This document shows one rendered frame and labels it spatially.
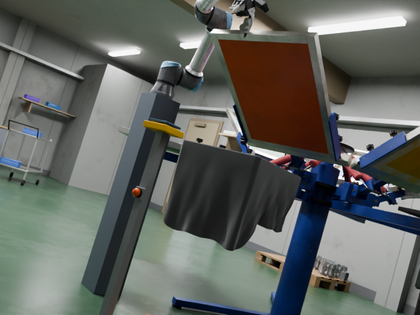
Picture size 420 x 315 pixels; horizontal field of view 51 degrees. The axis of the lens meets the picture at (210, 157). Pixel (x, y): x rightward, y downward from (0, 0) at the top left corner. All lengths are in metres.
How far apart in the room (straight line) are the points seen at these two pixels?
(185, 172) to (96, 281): 0.91
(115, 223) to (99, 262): 0.25
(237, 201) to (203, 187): 0.20
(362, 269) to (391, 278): 0.52
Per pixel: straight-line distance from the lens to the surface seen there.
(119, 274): 1.92
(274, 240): 7.36
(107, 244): 2.63
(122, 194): 2.60
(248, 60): 2.33
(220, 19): 2.59
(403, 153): 2.52
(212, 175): 2.02
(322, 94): 2.25
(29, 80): 10.51
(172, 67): 2.71
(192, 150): 2.11
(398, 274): 6.06
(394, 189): 3.30
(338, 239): 6.68
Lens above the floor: 0.74
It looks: 4 degrees up
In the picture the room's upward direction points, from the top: 17 degrees clockwise
